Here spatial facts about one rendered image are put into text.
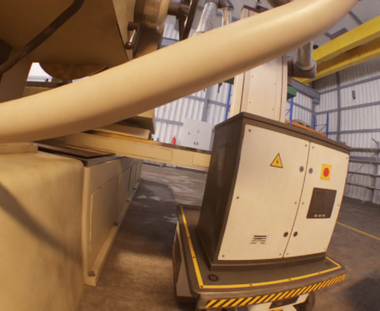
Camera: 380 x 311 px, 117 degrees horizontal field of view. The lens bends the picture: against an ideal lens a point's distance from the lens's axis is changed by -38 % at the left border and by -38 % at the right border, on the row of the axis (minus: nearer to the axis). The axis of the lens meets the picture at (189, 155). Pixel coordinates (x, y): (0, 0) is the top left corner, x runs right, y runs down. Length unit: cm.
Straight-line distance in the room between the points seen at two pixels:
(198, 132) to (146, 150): 649
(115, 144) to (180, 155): 44
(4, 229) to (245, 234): 62
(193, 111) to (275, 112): 735
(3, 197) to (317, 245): 98
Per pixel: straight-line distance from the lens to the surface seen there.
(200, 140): 765
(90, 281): 98
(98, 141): 129
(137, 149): 123
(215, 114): 861
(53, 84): 136
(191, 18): 72
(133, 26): 77
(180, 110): 825
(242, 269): 69
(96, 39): 80
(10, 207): 39
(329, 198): 81
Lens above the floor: 69
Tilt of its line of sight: 1 degrees down
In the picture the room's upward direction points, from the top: 10 degrees clockwise
